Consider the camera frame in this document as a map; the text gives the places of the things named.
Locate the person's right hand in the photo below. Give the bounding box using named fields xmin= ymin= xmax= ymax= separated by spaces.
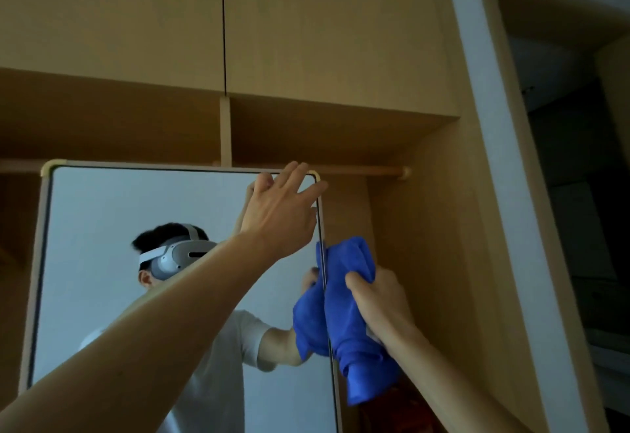
xmin=344 ymin=265 xmax=418 ymax=350

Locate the person's right forearm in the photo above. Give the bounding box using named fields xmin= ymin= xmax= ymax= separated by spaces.
xmin=381 ymin=327 xmax=535 ymax=433

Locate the red box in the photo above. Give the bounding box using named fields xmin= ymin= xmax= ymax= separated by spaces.
xmin=362 ymin=380 xmax=436 ymax=433

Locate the person's left forearm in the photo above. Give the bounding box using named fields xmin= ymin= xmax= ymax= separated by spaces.
xmin=0 ymin=230 xmax=278 ymax=433

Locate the wooden clothes rail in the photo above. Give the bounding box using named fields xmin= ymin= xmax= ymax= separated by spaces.
xmin=0 ymin=159 xmax=50 ymax=174

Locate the person's left hand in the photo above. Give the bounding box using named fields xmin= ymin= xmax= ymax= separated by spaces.
xmin=240 ymin=161 xmax=329 ymax=261

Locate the tall framed mirror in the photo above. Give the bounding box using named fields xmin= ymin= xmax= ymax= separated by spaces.
xmin=18 ymin=159 xmax=345 ymax=433

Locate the wooden wardrobe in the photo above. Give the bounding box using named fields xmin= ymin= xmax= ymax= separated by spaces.
xmin=0 ymin=0 xmax=550 ymax=433

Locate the blue microfibre cloth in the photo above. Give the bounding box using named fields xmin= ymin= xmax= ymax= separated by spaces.
xmin=322 ymin=236 xmax=401 ymax=407

